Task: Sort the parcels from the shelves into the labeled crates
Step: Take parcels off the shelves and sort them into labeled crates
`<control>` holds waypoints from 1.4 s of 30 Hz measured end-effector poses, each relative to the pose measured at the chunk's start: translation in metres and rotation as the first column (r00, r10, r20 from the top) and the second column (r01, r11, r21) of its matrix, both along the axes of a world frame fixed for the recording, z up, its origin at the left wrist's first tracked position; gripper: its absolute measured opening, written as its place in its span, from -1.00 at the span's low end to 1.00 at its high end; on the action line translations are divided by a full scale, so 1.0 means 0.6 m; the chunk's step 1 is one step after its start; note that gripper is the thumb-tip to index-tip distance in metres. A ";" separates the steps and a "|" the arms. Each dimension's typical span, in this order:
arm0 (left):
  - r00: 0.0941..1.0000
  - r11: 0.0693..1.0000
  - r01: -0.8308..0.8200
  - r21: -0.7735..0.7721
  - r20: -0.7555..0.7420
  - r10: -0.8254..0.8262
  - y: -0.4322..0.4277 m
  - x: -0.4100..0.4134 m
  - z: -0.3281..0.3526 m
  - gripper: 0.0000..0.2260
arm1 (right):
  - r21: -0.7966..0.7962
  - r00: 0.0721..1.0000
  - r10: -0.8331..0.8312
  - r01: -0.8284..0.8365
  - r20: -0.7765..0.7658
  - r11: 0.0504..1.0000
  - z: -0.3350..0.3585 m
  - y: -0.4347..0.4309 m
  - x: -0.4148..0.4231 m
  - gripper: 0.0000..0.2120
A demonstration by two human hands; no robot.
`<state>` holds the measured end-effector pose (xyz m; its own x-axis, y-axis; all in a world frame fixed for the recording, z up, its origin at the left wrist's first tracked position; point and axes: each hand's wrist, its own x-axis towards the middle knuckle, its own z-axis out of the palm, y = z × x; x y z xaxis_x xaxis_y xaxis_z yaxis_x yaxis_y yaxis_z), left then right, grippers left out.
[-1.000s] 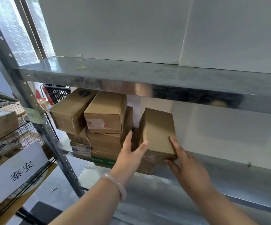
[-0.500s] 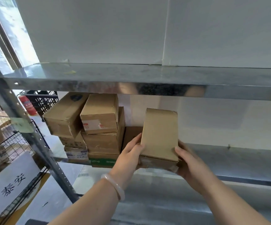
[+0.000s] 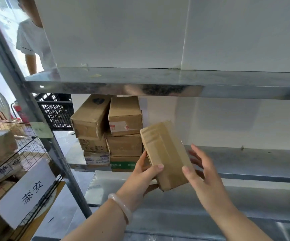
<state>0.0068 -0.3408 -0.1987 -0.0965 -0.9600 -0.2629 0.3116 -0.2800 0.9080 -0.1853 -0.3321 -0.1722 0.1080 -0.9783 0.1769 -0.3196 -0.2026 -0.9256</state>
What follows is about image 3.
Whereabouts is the person's left hand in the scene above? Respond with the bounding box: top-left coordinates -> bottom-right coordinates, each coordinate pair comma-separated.
116,150 -> 164,213

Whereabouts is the person's right hand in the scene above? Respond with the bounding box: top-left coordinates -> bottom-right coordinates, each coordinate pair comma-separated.
182,144 -> 232,211

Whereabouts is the stack of cardboard boxes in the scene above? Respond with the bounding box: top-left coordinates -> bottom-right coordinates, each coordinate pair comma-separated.
70,94 -> 151,173

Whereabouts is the black plastic crate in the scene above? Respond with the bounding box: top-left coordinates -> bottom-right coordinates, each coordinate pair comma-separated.
34,93 -> 75,131

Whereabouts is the black wire basket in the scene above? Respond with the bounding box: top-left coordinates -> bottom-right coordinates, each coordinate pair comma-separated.
0,119 -> 64,239

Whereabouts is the person's right forearm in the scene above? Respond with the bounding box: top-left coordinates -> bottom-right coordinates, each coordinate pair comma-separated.
208,200 -> 274,241

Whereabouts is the metal shelving rack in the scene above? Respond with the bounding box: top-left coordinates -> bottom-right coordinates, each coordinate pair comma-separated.
0,0 -> 290,241

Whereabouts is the green paper label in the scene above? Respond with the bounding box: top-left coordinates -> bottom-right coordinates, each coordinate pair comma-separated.
29,122 -> 54,139

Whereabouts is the red fire extinguisher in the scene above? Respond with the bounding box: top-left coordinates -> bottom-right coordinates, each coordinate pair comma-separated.
11,101 -> 31,124

